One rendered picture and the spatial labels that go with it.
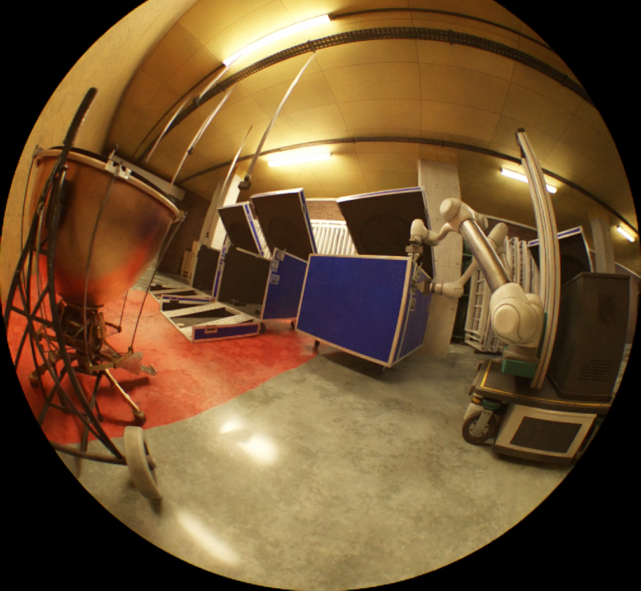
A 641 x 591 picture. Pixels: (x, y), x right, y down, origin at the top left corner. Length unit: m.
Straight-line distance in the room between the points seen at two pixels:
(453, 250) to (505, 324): 2.27
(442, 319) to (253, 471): 2.57
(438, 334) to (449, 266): 0.93
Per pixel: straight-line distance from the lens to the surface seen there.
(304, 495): 0.71
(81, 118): 0.56
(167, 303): 2.41
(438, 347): 2.82
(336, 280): 1.69
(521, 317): 0.73
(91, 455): 0.67
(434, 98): 3.09
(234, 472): 0.74
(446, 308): 2.78
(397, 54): 2.77
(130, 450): 0.55
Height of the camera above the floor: 0.62
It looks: 6 degrees up
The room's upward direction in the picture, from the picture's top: 11 degrees clockwise
